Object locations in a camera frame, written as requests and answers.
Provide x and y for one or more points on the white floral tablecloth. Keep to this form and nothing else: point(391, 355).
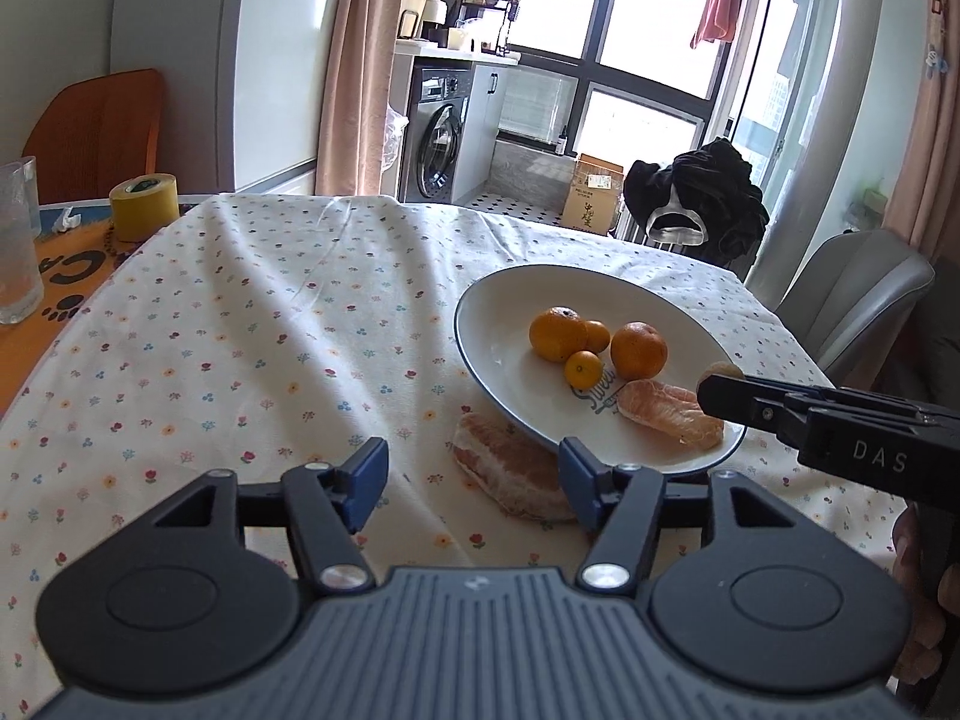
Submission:
point(262, 330)

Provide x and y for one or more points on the clear glass cup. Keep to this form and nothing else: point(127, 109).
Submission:
point(16, 247)

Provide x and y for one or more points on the orange wooden chair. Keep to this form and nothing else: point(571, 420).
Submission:
point(97, 135)

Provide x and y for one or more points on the black kitchen shelf rack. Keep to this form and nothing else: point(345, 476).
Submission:
point(491, 11)

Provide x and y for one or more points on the person's right hand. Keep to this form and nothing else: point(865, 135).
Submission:
point(915, 607)

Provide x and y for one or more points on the brown cardboard box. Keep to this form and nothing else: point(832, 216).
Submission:
point(592, 195)

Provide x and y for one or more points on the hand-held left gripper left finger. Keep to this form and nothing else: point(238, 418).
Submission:
point(366, 480)

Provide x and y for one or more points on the clear plastic bag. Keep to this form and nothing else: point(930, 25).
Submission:
point(392, 139)

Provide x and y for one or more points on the white kitchen cabinet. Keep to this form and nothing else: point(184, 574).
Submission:
point(484, 127)

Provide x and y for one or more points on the wooden cutting board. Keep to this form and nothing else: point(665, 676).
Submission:
point(420, 0)

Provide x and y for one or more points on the pink printed curtain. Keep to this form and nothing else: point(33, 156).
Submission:
point(926, 90)

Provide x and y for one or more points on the tan small round fruit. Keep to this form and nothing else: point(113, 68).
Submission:
point(721, 370)

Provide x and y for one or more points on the black clothing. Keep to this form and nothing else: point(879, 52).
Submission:
point(720, 187)

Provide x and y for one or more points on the peeled orange half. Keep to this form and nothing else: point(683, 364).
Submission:
point(667, 412)

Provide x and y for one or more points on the orange printed table mat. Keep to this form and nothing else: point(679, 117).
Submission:
point(67, 277)

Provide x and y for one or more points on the grey washing machine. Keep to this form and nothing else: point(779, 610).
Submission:
point(435, 142)

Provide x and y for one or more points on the small orange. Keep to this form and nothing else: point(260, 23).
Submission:
point(599, 336)
point(583, 370)

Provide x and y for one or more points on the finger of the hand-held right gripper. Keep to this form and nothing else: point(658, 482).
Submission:
point(739, 401)
point(840, 394)

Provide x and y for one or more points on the beige pink curtain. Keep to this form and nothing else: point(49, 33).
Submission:
point(360, 75)

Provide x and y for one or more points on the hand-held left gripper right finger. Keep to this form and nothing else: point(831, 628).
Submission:
point(579, 484)

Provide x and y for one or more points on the yellow tape roll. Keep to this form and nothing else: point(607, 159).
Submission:
point(142, 210)

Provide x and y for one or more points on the peeled pomelo piece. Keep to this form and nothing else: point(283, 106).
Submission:
point(502, 469)

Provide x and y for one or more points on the large orange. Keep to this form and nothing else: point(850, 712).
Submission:
point(559, 334)
point(639, 350)

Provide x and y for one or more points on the grey padded chair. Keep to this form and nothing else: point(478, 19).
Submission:
point(855, 300)

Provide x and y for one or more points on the white plate with dark rim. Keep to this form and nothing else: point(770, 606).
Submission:
point(510, 330)

